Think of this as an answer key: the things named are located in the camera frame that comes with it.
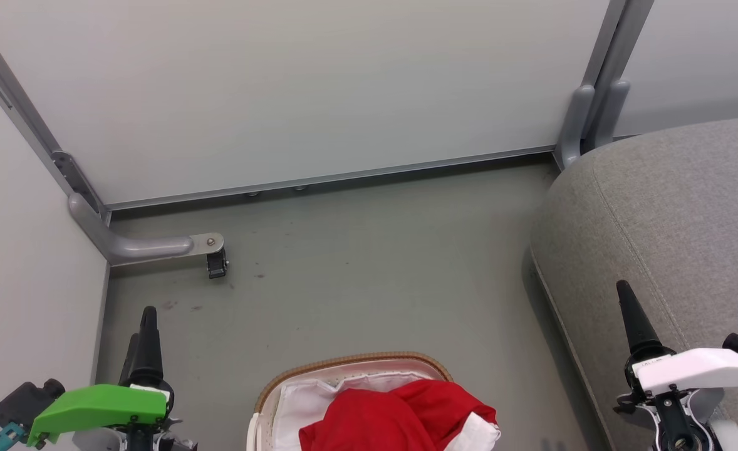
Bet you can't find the teal cable connector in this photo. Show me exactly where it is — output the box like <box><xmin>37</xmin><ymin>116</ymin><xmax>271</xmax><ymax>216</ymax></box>
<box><xmin>0</xmin><ymin>422</ymin><xmax>27</xmax><ymax>451</ymax></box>

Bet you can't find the red and white garment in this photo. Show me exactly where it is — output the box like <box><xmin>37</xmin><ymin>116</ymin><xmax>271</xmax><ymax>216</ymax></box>
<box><xmin>298</xmin><ymin>378</ymin><xmax>502</xmax><ymax>451</ymax></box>

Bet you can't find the long grey partition foot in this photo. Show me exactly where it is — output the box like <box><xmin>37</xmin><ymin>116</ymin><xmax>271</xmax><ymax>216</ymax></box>
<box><xmin>68</xmin><ymin>192</ymin><xmax>226</xmax><ymax>267</ymax></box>

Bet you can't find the white basket liner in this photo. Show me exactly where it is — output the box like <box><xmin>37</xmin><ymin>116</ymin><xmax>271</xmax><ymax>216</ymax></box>
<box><xmin>272</xmin><ymin>370</ymin><xmax>435</xmax><ymax>451</ymax></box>

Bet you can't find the grey aluminium panel rail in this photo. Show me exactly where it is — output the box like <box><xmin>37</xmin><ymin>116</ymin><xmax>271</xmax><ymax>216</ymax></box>
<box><xmin>106</xmin><ymin>145</ymin><xmax>558</xmax><ymax>211</ymax></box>

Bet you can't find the short grey partition foot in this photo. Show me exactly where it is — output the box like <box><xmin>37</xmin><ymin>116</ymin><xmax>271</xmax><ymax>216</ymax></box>
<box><xmin>556</xmin><ymin>84</ymin><xmax>596</xmax><ymax>171</ymax></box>
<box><xmin>591</xmin><ymin>78</ymin><xmax>631</xmax><ymax>151</ymax></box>

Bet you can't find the grey aluminium partition post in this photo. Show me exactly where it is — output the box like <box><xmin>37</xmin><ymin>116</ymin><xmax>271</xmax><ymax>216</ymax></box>
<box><xmin>0</xmin><ymin>18</ymin><xmax>112</xmax><ymax>223</ymax></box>
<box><xmin>582</xmin><ymin>0</ymin><xmax>655</xmax><ymax>95</ymax></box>

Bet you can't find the black caster wheel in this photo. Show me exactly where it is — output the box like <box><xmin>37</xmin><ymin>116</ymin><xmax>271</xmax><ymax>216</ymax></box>
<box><xmin>206</xmin><ymin>248</ymin><xmax>229</xmax><ymax>280</ymax></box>

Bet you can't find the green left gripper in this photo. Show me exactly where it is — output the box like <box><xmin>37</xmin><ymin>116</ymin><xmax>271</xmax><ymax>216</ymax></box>
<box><xmin>26</xmin><ymin>306</ymin><xmax>176</xmax><ymax>451</ymax></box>

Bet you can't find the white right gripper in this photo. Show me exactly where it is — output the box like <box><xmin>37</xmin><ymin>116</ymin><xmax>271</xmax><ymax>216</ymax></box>
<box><xmin>613</xmin><ymin>280</ymin><xmax>738</xmax><ymax>451</ymax></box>

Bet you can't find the white laundry basket brown rim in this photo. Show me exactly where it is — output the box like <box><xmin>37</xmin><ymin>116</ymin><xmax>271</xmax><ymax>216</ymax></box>
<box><xmin>246</xmin><ymin>351</ymin><xmax>456</xmax><ymax>451</ymax></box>

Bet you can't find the grey fabric sofa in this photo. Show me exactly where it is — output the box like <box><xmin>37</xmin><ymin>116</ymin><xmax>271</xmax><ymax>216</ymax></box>
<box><xmin>529</xmin><ymin>115</ymin><xmax>738</xmax><ymax>451</ymax></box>

